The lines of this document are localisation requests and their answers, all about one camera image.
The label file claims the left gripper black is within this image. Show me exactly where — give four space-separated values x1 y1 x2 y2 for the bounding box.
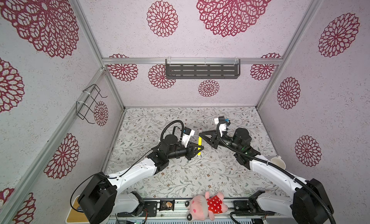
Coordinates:
167 141 203 160

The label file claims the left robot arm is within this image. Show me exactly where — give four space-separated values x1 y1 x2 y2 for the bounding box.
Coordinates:
78 134 204 224

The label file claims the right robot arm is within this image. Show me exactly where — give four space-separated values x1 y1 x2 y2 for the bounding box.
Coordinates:
199 128 336 224

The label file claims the pink pig plush toy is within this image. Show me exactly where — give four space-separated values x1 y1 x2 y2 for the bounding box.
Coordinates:
185 192 228 222

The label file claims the small dark snack packet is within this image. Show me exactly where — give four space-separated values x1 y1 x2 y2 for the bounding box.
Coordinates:
159 200 175 211

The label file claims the white cup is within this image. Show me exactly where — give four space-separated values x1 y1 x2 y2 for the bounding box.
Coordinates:
270 156 286 170

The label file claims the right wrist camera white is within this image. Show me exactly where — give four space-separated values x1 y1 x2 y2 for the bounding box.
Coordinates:
214 116 230 137

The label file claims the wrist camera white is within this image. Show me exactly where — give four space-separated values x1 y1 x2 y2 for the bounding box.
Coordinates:
182 127 195 147
214 116 230 137

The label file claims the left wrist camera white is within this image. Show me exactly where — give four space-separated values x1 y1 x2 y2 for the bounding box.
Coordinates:
182 127 195 147

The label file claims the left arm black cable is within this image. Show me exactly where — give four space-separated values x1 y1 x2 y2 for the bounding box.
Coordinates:
70 119 185 213

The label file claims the dark grey wall shelf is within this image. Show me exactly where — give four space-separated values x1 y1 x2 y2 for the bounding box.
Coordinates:
165 59 241 79

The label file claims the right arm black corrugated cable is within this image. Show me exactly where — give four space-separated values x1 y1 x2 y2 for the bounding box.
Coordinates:
216 121 337 224

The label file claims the black wire wall rack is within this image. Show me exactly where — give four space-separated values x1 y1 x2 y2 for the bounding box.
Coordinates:
75 84 107 125

